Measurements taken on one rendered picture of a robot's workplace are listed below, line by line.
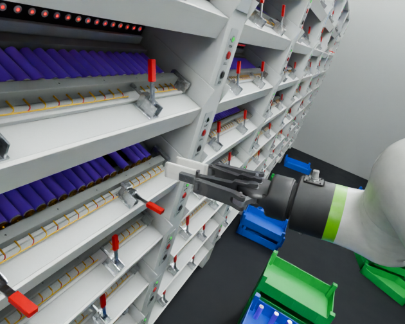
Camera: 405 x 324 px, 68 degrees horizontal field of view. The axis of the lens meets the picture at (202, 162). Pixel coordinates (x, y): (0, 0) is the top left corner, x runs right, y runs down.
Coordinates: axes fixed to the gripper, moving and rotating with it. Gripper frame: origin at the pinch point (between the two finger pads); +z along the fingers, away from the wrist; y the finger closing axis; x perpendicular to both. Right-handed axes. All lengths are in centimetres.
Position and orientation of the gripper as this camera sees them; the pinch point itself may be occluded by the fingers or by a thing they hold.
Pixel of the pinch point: (186, 170)
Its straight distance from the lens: 58.3
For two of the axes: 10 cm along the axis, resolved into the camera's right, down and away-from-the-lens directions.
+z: -9.0, -2.4, 3.7
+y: -4.3, 2.8, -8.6
